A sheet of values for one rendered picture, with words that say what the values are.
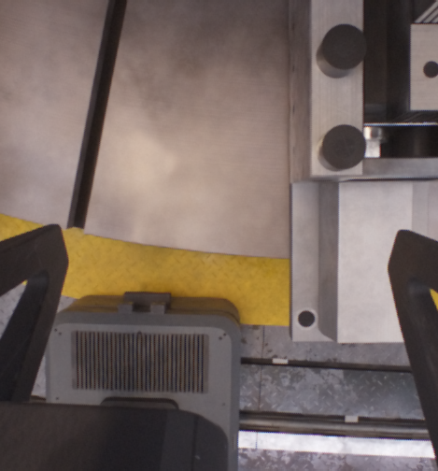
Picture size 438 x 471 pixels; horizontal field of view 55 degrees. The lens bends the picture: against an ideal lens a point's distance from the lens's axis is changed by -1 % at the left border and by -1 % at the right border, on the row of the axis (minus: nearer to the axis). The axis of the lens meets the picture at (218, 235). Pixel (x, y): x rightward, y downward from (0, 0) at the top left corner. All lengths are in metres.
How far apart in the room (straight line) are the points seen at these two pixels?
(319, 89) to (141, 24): 0.56
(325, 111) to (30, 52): 0.75
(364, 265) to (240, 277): 0.53
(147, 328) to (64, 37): 0.74
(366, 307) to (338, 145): 0.41
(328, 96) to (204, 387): 0.79
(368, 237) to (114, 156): 0.60
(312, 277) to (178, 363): 0.41
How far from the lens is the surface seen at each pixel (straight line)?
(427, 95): 0.64
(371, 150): 0.79
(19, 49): 1.19
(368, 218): 0.91
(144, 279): 1.37
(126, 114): 1.06
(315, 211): 0.98
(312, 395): 1.49
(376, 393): 1.54
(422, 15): 0.64
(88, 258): 1.41
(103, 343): 1.17
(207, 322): 1.12
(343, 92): 0.69
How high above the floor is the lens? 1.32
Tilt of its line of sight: 85 degrees down
